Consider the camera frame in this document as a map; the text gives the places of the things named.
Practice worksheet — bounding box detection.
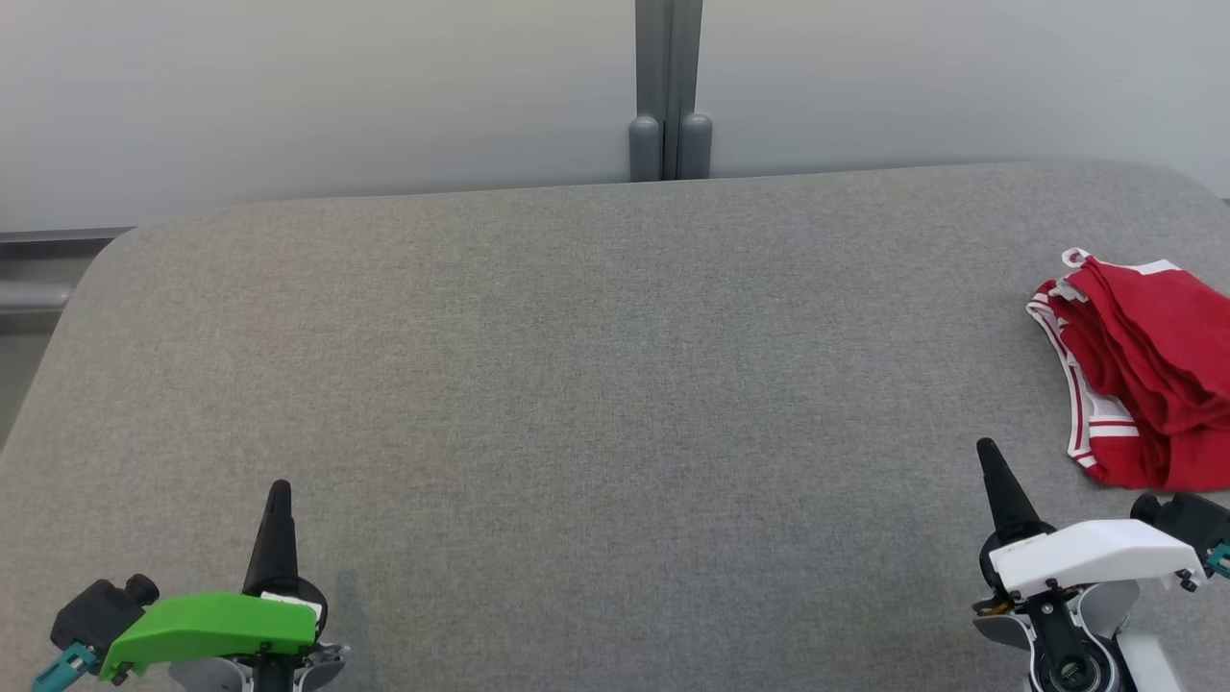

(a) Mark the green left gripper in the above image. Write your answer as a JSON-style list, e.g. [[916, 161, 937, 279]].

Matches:
[[99, 479, 318, 683]]

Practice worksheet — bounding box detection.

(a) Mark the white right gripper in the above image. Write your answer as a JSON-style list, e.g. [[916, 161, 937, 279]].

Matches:
[[975, 437, 1206, 599]]

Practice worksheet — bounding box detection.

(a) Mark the red white basketball jersey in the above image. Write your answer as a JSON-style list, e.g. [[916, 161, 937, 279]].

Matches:
[[1026, 288, 1230, 491]]

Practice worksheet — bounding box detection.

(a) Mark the grey horizontal tube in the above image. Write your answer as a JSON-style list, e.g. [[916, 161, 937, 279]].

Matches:
[[0, 282, 76, 334]]

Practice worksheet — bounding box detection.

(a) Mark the grey horizontal wall rail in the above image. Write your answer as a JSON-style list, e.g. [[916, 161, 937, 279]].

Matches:
[[0, 227, 135, 246]]

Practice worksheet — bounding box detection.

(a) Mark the grey double partition post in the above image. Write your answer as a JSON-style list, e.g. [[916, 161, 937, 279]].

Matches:
[[629, 0, 714, 182]]

